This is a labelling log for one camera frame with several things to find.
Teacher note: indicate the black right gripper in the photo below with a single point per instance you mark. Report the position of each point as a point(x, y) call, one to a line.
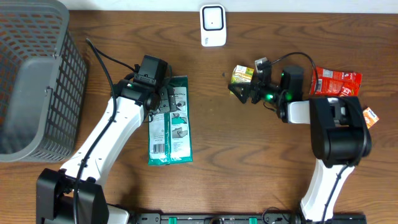
point(255, 86)

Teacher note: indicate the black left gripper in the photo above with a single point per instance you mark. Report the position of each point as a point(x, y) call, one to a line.
point(168, 101)

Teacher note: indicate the yellow green juice carton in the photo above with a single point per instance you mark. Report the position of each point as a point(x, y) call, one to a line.
point(242, 74)

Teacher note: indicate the dark green packet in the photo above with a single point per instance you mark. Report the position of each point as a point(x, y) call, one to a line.
point(169, 133)

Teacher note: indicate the red snack bag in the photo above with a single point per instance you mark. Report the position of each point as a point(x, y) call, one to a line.
point(329, 82)

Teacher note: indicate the small orange tissue pack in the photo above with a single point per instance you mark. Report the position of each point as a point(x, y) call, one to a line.
point(370, 117)

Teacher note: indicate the small red Nescafe packet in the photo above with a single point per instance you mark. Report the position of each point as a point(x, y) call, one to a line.
point(348, 89)

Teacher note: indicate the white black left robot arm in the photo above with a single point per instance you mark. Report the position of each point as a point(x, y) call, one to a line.
point(74, 193)

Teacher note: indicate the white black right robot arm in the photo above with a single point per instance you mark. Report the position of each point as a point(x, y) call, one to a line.
point(339, 140)

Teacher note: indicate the white barcode scanner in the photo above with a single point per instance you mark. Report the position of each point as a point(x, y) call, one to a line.
point(213, 25)

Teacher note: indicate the grey plastic shopping basket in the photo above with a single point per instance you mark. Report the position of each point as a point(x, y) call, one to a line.
point(43, 81)

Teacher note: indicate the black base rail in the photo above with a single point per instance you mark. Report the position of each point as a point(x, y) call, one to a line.
point(217, 218)

